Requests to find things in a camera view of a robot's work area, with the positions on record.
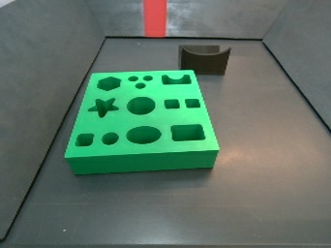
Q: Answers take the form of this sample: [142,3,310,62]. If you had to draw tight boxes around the green foam shape-sorting block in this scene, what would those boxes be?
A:
[65,70,221,174]

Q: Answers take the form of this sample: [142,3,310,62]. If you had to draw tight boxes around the dark curved holder block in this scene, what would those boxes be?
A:
[179,45,231,76]

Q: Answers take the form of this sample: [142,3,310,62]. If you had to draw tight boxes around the red vertical tape strip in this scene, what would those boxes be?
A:
[145,0,167,38]

